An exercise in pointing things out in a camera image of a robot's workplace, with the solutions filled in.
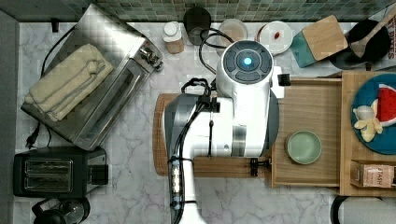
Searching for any wooden drawer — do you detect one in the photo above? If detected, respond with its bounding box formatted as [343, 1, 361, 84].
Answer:
[271, 78, 342, 188]

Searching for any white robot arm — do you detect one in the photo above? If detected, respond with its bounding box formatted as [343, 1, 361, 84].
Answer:
[162, 40, 289, 224]

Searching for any wooden drawer cabinet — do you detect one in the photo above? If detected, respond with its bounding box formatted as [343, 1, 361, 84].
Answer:
[317, 70, 396, 198]

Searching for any wooden cutting board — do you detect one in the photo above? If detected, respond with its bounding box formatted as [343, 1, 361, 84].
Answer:
[152, 93, 270, 178]

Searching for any stainless steel toaster oven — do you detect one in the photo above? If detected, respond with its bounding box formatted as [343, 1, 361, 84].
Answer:
[21, 4, 163, 150]

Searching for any white-lidded spice jar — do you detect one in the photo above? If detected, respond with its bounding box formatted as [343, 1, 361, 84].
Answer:
[163, 21, 184, 54]

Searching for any clear jar with beige powder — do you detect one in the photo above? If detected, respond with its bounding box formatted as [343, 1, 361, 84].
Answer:
[217, 19, 248, 55]

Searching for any dark glass cup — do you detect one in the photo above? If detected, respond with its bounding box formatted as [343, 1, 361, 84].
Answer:
[183, 7, 211, 46]

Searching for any white round lidded container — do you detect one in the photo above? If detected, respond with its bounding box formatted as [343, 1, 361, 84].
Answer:
[256, 21, 293, 56]

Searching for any green ceramic bowl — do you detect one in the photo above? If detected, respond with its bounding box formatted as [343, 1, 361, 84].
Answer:
[285, 131, 322, 165]

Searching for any folded beige towel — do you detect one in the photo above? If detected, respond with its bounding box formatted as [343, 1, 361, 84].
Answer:
[24, 44, 114, 121]

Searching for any teal box with wooden lid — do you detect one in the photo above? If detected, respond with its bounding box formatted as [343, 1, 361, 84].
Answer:
[290, 15, 347, 68]

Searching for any black two-slot toaster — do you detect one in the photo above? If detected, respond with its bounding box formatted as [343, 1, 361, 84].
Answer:
[13, 147, 108, 199]

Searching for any black electric kettle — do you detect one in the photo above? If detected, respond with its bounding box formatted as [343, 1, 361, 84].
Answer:
[32, 198, 91, 224]

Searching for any black pan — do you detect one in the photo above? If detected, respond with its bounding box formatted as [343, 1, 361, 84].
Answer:
[330, 20, 391, 70]

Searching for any wooden spatula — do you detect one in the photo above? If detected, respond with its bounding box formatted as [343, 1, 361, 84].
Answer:
[349, 7, 396, 58]

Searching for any grey pot with black rim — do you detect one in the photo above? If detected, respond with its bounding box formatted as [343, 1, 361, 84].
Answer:
[330, 196, 396, 224]

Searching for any brown tea box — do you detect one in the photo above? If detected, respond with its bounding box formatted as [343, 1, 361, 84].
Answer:
[350, 161, 395, 189]

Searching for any blue round plate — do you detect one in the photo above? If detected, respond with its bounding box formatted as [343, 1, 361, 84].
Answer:
[350, 74, 396, 155]

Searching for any red watermelon slice toy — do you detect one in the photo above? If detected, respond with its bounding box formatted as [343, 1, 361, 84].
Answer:
[377, 84, 396, 127]

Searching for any black power plug cord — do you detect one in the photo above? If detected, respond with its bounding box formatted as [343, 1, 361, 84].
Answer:
[25, 23, 78, 149]

